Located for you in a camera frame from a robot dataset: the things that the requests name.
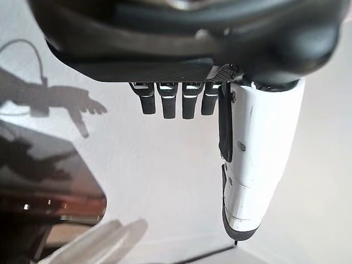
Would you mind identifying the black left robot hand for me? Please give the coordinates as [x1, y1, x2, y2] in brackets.
[27, 0, 343, 243]

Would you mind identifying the dark brown glossy stool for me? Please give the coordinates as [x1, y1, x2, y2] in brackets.
[0, 119, 108, 264]

